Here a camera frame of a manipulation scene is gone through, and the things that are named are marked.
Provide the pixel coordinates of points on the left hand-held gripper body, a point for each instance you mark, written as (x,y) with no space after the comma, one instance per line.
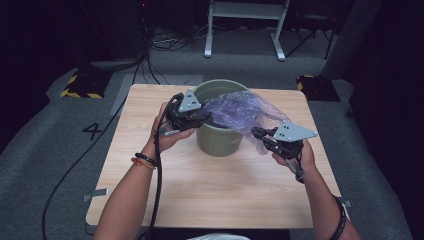
(186,115)

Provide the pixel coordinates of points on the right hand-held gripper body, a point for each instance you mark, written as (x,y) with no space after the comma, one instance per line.
(290,136)

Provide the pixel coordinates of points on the green plastic bin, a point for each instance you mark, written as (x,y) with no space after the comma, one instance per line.
(216,143)

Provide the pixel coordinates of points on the purple plastic bag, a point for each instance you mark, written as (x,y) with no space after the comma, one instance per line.
(240,111)

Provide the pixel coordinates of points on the person's right hand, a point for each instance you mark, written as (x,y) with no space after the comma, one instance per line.
(306,163)

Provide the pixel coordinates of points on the person's left hand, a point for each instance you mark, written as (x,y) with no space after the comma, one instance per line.
(166,140)

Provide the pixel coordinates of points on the small yellow-black striped base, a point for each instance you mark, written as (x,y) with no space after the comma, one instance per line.
(316,88)

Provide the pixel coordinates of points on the large yellow-black striped base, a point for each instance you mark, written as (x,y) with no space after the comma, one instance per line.
(86,85)

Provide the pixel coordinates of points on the person's white clothing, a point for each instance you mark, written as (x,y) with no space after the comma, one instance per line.
(216,237)

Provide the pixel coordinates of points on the black tripod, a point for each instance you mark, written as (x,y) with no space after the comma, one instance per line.
(311,30)

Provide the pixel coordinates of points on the black equipment stand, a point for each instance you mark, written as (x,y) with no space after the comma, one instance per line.
(113,30)

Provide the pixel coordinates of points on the white metal stand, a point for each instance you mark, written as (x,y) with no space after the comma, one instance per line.
(246,10)

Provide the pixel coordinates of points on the grey column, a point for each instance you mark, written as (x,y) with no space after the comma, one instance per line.
(350,36)

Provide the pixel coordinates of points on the grey tape strip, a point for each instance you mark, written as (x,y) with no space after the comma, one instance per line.
(96,193)

